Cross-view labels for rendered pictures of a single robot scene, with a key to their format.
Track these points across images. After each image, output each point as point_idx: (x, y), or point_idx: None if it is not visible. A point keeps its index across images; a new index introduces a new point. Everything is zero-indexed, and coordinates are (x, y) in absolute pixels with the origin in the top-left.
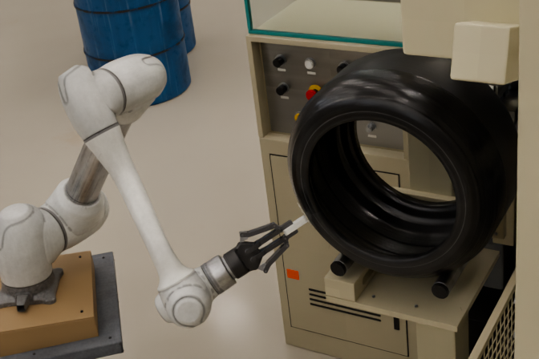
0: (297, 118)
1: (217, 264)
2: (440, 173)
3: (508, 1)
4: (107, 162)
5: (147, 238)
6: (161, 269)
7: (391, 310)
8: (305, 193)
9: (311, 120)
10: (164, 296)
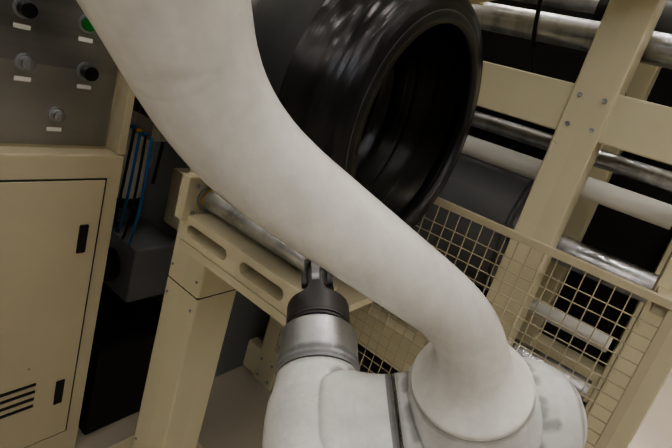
0: (336, 17)
1: (343, 326)
2: None
3: None
4: (230, 10)
5: (468, 293)
6: (508, 363)
7: (358, 301)
8: (349, 152)
9: (402, 15)
10: (532, 432)
